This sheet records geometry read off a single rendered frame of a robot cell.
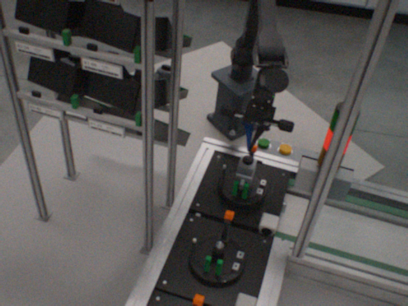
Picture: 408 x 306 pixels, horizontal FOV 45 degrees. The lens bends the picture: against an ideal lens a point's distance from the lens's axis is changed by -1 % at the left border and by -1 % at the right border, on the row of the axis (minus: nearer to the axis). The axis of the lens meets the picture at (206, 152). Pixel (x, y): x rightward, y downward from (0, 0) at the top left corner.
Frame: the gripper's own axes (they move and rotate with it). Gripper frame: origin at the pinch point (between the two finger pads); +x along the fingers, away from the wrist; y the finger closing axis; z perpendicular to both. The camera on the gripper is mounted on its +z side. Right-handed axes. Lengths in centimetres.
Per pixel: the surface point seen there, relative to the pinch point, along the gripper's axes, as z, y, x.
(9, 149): -126, -141, 51
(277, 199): -13.0, 10.2, 15.7
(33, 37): 35, -44, -11
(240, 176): -5.4, -0.8, 11.1
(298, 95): -218, 5, -20
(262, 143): -29.3, 1.3, 2.9
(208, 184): -11.7, -9.5, 16.7
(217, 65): -76, -28, -19
